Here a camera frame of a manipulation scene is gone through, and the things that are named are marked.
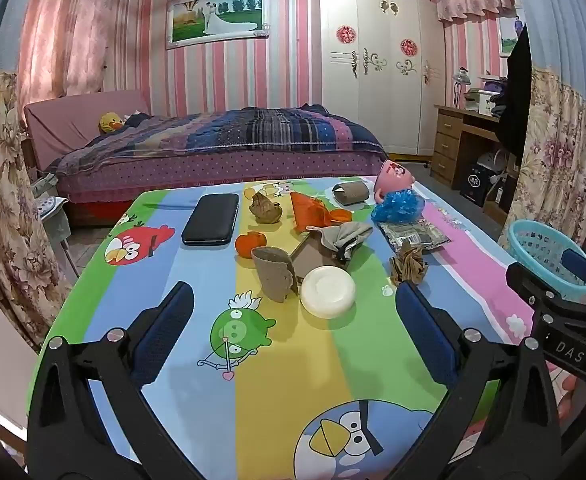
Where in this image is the light blue plastic basket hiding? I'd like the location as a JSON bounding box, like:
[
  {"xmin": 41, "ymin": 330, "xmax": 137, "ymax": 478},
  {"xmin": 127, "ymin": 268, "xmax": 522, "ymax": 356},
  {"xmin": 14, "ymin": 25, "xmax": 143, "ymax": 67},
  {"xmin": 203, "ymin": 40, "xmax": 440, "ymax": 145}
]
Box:
[{"xmin": 507, "ymin": 219, "xmax": 586, "ymax": 300}]

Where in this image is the desk lamp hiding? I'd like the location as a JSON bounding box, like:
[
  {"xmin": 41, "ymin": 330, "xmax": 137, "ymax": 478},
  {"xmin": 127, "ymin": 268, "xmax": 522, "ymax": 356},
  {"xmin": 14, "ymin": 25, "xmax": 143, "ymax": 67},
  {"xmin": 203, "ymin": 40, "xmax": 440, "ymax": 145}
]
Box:
[{"xmin": 452, "ymin": 67, "xmax": 471, "ymax": 108}]

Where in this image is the wooden desk with drawers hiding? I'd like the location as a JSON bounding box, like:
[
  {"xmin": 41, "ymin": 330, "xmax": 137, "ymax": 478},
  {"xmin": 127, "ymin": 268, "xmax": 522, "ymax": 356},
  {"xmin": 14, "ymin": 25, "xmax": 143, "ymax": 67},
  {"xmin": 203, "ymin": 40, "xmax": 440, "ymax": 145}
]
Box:
[{"xmin": 430, "ymin": 105, "xmax": 519, "ymax": 196}]

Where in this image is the floral curtain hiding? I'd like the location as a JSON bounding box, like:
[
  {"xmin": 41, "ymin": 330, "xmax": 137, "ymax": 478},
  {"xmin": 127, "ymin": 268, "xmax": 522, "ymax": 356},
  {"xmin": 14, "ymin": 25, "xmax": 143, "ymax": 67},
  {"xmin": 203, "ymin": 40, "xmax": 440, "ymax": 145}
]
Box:
[
  {"xmin": 0, "ymin": 0, "xmax": 81, "ymax": 353},
  {"xmin": 498, "ymin": 0, "xmax": 586, "ymax": 266}
]

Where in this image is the black paper bag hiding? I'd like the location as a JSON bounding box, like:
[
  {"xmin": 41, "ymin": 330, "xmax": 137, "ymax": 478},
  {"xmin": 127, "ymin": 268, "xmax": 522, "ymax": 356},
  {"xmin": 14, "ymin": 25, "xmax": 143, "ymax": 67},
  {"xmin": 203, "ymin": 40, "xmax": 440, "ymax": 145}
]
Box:
[{"xmin": 460, "ymin": 162, "xmax": 494, "ymax": 208}]

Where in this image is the silver snack packet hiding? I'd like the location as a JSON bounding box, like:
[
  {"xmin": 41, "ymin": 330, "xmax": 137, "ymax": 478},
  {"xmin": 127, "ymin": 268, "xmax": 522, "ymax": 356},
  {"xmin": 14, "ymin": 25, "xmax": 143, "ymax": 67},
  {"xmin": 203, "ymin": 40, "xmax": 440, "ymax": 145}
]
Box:
[{"xmin": 378, "ymin": 221, "xmax": 451, "ymax": 248}]

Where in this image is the pink cartoon cup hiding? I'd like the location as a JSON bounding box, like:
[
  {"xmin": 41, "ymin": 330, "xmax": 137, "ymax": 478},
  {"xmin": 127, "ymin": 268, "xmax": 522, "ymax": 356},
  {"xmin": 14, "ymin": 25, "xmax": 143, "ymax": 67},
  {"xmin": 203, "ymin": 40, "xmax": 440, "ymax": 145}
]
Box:
[{"xmin": 374, "ymin": 160, "xmax": 415, "ymax": 204}]

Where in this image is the orange tangerine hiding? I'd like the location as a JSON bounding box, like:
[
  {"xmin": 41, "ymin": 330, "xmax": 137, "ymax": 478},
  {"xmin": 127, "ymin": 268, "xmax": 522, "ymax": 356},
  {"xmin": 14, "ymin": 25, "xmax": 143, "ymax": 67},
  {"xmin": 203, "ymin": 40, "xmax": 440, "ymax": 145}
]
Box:
[{"xmin": 235, "ymin": 231, "xmax": 268, "ymax": 261}]

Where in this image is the grey cloth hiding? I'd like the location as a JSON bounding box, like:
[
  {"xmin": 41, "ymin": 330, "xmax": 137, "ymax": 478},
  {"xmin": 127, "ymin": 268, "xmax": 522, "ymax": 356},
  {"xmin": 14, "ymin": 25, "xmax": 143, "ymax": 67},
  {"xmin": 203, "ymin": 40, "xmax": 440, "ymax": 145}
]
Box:
[{"xmin": 307, "ymin": 221, "xmax": 374, "ymax": 263}]

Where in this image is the black zip case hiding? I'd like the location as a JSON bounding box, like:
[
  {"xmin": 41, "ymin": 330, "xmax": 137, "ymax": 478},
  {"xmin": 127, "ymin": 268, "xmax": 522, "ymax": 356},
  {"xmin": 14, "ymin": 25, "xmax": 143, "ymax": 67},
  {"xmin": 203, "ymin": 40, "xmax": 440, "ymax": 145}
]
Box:
[{"xmin": 181, "ymin": 193, "xmax": 240, "ymax": 247}]

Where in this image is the orange plastic wrapper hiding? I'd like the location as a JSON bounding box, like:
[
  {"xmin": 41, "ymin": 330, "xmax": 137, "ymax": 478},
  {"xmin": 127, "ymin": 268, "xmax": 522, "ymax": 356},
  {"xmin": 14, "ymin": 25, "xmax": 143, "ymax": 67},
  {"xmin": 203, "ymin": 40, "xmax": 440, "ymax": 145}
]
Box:
[{"xmin": 290, "ymin": 191, "xmax": 354, "ymax": 235}]

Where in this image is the black hanging garment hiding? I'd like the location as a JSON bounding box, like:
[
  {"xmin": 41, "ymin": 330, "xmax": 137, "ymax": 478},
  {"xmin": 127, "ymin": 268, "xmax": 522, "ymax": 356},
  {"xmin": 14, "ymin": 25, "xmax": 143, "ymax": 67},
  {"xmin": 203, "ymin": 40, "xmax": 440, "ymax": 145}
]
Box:
[{"xmin": 496, "ymin": 22, "xmax": 533, "ymax": 156}]

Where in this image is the white fan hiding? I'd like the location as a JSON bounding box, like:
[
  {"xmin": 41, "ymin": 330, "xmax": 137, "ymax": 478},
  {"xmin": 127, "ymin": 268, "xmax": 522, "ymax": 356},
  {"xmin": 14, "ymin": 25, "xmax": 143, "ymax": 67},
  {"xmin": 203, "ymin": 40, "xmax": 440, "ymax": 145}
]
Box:
[{"xmin": 476, "ymin": 149, "xmax": 508, "ymax": 177}]

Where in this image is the bed with purple dotted skirt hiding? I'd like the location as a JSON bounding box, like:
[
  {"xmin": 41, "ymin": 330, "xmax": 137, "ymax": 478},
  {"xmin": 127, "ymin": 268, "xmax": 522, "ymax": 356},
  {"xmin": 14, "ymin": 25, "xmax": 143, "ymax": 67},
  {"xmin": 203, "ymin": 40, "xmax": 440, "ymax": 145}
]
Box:
[{"xmin": 23, "ymin": 89, "xmax": 389, "ymax": 226}]

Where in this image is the framed wall picture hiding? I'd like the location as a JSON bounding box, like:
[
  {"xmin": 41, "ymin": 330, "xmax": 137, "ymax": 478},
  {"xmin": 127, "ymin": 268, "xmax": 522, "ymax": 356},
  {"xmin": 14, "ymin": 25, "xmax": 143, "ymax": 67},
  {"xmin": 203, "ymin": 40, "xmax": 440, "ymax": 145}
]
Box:
[{"xmin": 165, "ymin": 0, "xmax": 270, "ymax": 51}]

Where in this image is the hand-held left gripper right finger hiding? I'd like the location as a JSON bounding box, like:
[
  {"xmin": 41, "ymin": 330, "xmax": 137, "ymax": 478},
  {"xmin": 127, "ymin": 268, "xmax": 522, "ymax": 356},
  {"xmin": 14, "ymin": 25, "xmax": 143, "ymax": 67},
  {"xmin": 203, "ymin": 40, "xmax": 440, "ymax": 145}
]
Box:
[{"xmin": 395, "ymin": 280, "xmax": 562, "ymax": 480}]

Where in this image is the blue plastic bag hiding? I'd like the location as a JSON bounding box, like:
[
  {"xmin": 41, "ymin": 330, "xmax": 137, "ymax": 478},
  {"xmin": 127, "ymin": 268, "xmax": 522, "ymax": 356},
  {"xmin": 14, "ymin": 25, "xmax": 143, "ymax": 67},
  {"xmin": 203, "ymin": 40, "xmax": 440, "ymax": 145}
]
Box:
[{"xmin": 371, "ymin": 191, "xmax": 426, "ymax": 224}]

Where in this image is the person's right hand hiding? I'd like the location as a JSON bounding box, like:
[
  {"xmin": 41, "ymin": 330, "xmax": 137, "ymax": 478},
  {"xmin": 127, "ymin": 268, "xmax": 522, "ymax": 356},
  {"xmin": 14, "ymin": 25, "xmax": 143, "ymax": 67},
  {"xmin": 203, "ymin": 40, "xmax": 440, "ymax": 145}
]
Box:
[{"xmin": 548, "ymin": 362, "xmax": 586, "ymax": 423}]

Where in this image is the small bedside stand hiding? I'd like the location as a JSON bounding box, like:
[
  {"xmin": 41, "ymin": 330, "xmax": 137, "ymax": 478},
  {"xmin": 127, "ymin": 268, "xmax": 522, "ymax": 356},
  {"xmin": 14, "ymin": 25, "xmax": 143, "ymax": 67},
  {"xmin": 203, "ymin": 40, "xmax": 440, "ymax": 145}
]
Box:
[{"xmin": 32, "ymin": 172, "xmax": 80, "ymax": 278}]

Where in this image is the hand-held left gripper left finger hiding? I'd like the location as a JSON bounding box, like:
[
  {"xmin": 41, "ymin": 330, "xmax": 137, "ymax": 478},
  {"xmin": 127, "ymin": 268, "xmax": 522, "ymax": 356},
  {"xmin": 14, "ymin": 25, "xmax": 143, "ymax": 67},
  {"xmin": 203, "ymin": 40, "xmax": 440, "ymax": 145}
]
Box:
[{"xmin": 27, "ymin": 281, "xmax": 209, "ymax": 480}]

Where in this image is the white wardrobe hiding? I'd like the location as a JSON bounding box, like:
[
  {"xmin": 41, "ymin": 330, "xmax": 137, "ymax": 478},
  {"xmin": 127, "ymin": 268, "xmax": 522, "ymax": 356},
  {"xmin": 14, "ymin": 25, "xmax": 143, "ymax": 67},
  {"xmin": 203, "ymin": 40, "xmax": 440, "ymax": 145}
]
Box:
[{"xmin": 318, "ymin": 0, "xmax": 446, "ymax": 158}]

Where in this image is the patchwork quilt blanket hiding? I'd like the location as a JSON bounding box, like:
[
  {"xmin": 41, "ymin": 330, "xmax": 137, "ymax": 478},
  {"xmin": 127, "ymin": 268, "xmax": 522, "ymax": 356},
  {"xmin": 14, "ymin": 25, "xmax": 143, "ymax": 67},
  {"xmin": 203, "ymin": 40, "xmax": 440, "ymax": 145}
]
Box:
[{"xmin": 48, "ymin": 105, "xmax": 386, "ymax": 176}]

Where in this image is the yellow duck plush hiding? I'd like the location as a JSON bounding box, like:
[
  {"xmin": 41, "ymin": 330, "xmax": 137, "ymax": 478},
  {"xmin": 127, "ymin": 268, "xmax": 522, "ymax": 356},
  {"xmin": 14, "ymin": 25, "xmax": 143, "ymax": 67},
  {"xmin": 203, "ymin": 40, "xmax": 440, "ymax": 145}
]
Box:
[{"xmin": 98, "ymin": 112, "xmax": 125, "ymax": 135}]

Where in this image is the brown cardboard roll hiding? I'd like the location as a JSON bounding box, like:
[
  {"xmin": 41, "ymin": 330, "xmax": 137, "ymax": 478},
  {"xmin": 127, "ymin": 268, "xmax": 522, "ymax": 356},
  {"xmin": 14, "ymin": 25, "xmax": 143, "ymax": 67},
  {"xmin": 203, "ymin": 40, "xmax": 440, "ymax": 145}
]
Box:
[{"xmin": 331, "ymin": 182, "xmax": 378, "ymax": 207}]

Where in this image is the torn brown cardboard tube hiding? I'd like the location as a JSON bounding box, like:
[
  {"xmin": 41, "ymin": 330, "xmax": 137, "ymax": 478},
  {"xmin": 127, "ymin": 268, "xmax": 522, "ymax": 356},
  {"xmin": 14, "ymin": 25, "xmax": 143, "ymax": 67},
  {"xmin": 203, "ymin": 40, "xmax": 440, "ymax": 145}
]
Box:
[{"xmin": 251, "ymin": 246, "xmax": 300, "ymax": 303}]

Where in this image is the white box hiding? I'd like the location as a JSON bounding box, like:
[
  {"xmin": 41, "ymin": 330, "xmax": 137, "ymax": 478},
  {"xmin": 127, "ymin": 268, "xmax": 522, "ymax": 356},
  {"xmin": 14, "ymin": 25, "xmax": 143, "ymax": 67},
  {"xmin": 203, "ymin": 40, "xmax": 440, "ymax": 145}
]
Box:
[{"xmin": 466, "ymin": 87, "xmax": 504, "ymax": 116}]

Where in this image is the colourful cartoon printed tablecloth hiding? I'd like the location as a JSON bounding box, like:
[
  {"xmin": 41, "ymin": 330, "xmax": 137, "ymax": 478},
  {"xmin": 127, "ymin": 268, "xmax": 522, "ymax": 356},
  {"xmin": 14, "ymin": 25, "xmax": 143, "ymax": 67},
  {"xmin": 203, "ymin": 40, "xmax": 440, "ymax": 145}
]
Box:
[{"xmin": 25, "ymin": 176, "xmax": 541, "ymax": 480}]

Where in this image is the brown paper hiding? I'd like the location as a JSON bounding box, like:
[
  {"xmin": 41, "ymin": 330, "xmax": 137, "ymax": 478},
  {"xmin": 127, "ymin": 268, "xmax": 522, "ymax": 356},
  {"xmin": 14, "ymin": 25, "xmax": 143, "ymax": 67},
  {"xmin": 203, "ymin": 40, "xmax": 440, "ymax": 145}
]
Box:
[
  {"xmin": 389, "ymin": 240, "xmax": 429, "ymax": 288},
  {"xmin": 249, "ymin": 191, "xmax": 283, "ymax": 224}
]

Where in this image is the cardboard box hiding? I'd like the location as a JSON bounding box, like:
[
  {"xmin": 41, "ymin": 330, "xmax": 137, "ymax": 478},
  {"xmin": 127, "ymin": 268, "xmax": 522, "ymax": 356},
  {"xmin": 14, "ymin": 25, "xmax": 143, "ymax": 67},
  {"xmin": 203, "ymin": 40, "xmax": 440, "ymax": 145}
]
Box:
[{"xmin": 483, "ymin": 175, "xmax": 519, "ymax": 226}]

